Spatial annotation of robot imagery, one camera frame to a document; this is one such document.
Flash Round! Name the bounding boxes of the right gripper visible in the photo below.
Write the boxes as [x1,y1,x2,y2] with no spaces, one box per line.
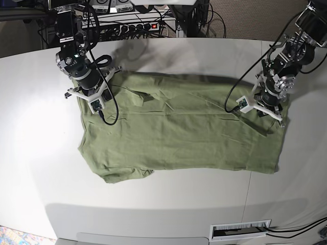
[74,67,113,101]

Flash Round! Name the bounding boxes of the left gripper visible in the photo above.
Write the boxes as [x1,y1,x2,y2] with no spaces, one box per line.
[255,84,288,112]

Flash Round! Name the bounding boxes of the green T-shirt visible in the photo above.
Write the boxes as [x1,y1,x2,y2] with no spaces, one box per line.
[78,72,286,183]

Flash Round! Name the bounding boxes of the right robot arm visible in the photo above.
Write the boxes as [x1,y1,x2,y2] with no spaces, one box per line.
[49,1,112,96]

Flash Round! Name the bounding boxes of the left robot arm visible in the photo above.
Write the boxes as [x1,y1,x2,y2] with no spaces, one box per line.
[254,1,326,114]

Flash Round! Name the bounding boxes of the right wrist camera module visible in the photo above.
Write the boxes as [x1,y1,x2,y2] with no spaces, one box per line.
[88,97,105,114]

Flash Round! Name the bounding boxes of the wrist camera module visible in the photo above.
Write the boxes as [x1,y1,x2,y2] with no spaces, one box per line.
[236,95,253,113]
[88,97,105,114]

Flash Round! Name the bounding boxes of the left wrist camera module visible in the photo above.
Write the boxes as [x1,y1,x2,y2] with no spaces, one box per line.
[236,95,253,113]

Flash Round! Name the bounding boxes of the camera black cable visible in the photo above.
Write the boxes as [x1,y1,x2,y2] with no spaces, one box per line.
[86,2,121,126]
[223,12,307,113]

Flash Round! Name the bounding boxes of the black power strip red switch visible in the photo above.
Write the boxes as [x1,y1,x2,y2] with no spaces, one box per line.
[95,22,160,36]

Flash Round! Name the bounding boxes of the white overhead mount plate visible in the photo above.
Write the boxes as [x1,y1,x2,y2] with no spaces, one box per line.
[130,0,196,6]

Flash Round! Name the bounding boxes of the black cables on table edge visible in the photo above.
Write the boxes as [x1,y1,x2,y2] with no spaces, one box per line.
[265,218,327,239]

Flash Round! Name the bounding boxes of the table cable grommet slot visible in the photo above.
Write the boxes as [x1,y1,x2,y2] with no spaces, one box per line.
[209,219,271,242]

